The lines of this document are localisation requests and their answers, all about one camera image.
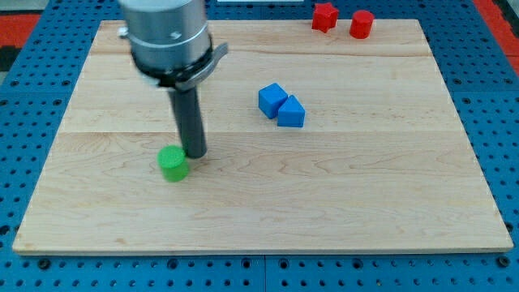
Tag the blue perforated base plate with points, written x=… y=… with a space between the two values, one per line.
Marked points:
x=482 y=83

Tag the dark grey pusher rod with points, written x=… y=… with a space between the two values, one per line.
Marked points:
x=188 y=118

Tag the blue cube block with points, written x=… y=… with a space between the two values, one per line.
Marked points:
x=271 y=99

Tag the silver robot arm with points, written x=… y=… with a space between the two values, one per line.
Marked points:
x=170 y=41

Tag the blue triangular block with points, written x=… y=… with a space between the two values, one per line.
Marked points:
x=291 y=113

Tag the wooden board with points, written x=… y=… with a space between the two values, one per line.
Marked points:
x=382 y=164

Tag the red star block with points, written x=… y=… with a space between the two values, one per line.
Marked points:
x=324 y=17

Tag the green cylinder block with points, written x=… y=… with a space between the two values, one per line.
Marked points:
x=173 y=164

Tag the red cylinder block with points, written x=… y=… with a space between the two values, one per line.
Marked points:
x=361 y=24

